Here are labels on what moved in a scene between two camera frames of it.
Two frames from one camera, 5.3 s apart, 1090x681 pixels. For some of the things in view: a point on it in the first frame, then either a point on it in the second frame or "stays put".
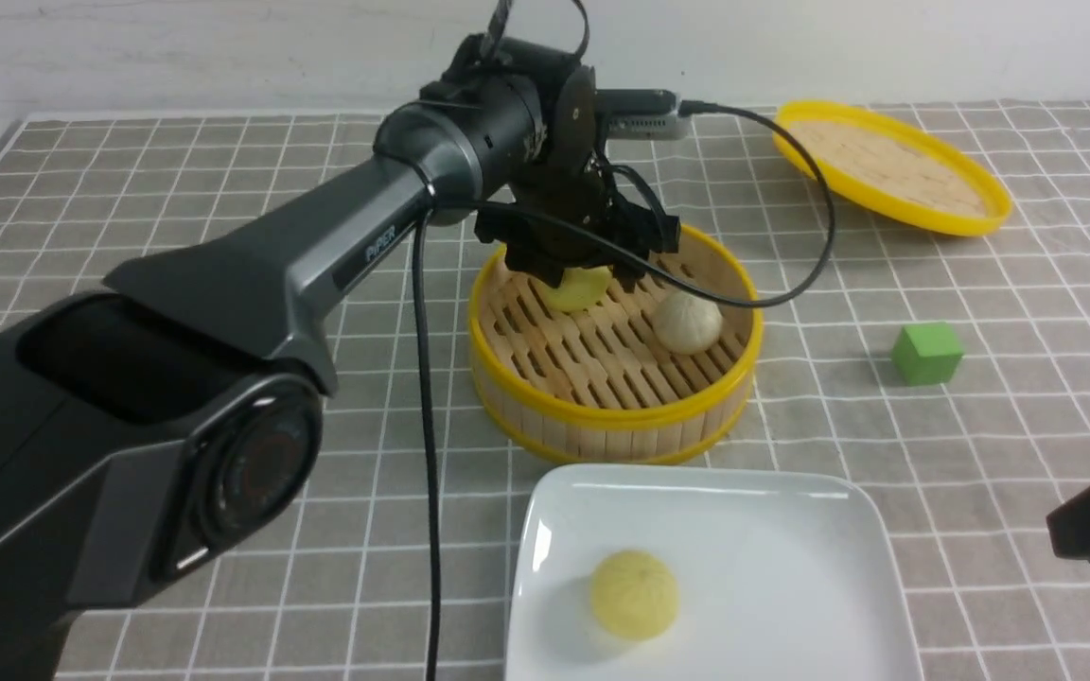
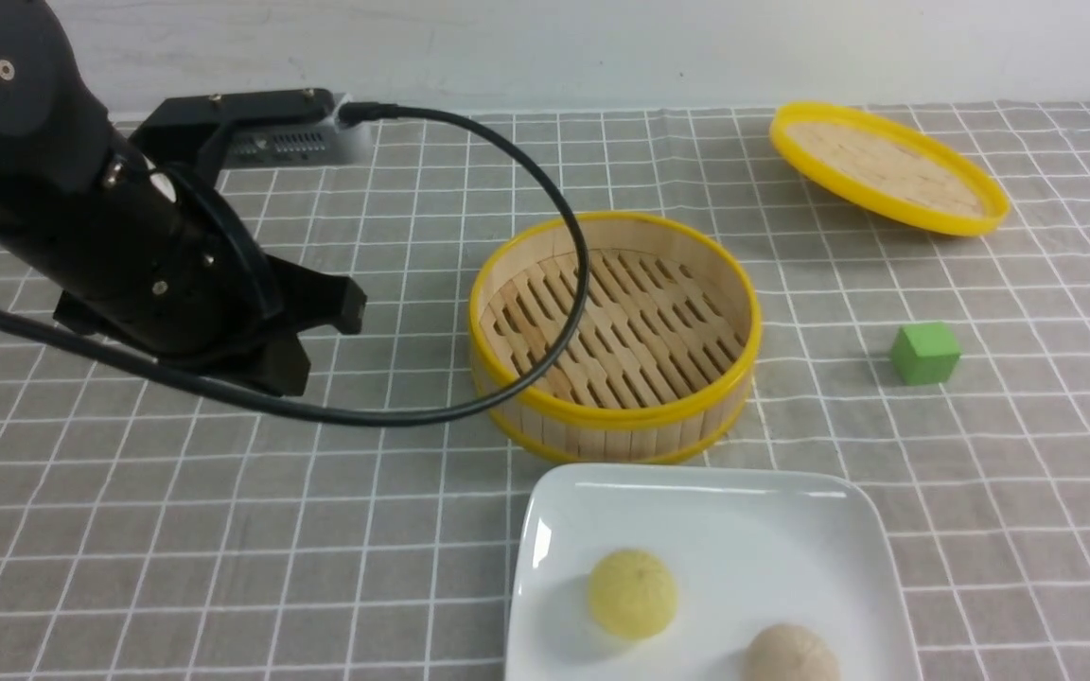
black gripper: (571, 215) to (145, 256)
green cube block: (926, 354) stays put
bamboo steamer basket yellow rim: (661, 368) stays put
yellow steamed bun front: (634, 596) stays put
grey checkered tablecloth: (975, 375) stays put
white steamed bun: (687, 323) to (790, 653)
